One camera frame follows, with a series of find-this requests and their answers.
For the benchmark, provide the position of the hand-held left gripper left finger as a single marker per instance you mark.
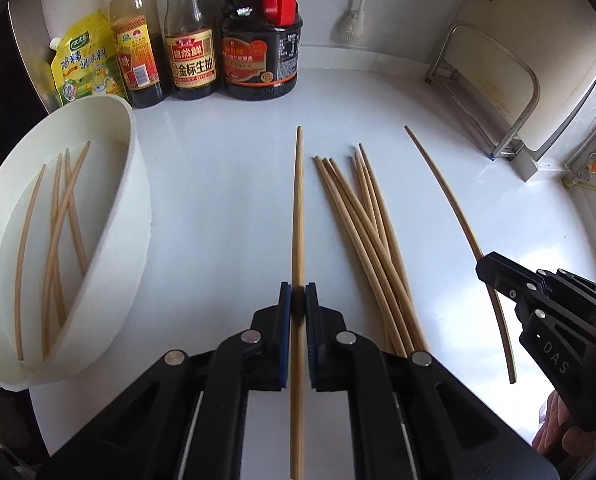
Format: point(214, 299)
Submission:
point(285, 340)

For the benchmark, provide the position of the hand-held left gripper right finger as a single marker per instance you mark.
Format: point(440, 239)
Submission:
point(313, 340)

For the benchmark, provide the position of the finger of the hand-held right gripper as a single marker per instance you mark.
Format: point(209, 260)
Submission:
point(563, 360)
point(573, 287)

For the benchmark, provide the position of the pile of wooden chopsticks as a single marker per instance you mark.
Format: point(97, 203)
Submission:
point(378, 260)

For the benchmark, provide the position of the white round basin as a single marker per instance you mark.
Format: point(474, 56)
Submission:
point(123, 185)

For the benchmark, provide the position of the person's right hand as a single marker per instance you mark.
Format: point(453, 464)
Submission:
point(558, 425)

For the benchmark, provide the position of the small grey block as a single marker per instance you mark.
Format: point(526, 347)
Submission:
point(526, 166)

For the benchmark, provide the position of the metal cutting board rack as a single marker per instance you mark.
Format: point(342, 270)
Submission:
point(503, 150)

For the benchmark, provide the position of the yellow-capped soy sauce bottle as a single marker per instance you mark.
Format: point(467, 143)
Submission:
point(193, 60)

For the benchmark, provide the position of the yellow-capped vinegar bottle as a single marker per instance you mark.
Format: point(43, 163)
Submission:
point(135, 65)

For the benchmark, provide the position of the white hanging dish brush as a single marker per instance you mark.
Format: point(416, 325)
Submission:
point(350, 25)

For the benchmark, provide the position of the yellow seasoning pouch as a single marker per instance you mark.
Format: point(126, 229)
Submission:
point(83, 70)

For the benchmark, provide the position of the wall gas valve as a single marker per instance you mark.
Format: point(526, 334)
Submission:
point(595, 165)

